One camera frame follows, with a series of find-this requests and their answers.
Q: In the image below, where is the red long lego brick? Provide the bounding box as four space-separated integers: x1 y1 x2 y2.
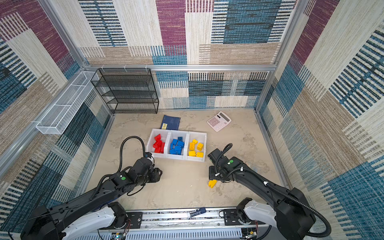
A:
160 142 165 154
153 140 163 149

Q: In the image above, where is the red square lego brick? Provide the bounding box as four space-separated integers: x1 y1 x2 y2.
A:
154 134 162 142

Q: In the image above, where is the blue long lego brick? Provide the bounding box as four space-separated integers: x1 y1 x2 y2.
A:
171 139 178 148

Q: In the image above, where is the blue small lego brick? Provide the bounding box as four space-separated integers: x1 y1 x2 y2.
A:
176 141 185 150

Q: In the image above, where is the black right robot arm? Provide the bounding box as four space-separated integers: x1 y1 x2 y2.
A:
208 149 316 240

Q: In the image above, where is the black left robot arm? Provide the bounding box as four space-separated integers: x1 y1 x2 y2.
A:
21 158 163 240

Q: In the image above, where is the white left bin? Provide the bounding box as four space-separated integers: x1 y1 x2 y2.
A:
146 129 171 159

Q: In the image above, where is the white bin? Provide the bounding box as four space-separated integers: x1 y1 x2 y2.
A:
146 129 171 159
185 132 207 163
168 131 188 160

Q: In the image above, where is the white right bin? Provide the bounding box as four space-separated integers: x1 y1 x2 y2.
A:
185 132 207 163

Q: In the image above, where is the white middle bin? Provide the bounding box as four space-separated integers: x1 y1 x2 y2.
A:
168 131 188 160

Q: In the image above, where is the blue label tag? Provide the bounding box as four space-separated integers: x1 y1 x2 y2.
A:
189 207 207 218

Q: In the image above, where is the pink calculator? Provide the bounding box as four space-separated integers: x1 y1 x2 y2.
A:
207 111 232 132

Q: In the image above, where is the blue notebook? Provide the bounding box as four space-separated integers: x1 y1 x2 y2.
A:
160 115 181 131

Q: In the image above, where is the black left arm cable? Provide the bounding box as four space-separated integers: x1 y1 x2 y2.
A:
116 135 147 173

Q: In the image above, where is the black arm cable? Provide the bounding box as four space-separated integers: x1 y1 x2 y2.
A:
214 143 332 238
116 135 147 173

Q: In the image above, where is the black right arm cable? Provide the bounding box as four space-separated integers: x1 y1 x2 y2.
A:
214 143 332 238

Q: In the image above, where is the black wire mesh shelf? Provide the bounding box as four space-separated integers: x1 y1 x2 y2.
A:
91 68 160 114

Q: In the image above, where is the white wire mesh basket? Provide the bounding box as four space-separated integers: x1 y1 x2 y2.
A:
36 71 95 135

